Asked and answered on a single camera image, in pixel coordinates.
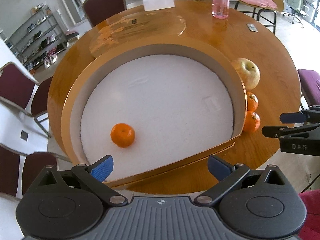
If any round side table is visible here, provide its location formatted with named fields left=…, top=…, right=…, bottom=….
left=234, top=0, right=285, bottom=34

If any orange tangerine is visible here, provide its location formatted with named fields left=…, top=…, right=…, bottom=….
left=243, top=111, right=260, bottom=133
left=110, top=123, right=135, bottom=148
left=247, top=92, right=259, bottom=112

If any red cloth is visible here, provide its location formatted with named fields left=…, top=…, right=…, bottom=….
left=298, top=190, right=320, bottom=240

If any yellow-red apple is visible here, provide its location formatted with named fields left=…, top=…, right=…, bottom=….
left=231, top=58, right=260, bottom=90

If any purple cushioned chair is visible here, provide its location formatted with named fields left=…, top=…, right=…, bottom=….
left=297, top=69, right=320, bottom=106

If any round golden box base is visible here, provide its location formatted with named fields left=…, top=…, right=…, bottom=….
left=61, top=37, right=247, bottom=187

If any small grey card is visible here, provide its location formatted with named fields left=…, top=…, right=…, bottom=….
left=247, top=23, right=258, bottom=33

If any white tissue pack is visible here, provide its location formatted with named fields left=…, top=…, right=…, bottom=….
left=143, top=0, right=175, bottom=11

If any metal shoe rack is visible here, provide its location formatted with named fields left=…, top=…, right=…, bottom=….
left=1, top=4, right=79, bottom=72

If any maroon banquet chair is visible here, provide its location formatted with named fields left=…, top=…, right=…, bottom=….
left=1, top=144, right=71, bottom=197
left=1, top=62, right=53, bottom=138
left=82, top=0, right=127, bottom=27

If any round golden box lid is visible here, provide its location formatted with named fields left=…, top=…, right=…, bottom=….
left=89, top=10, right=187, bottom=58

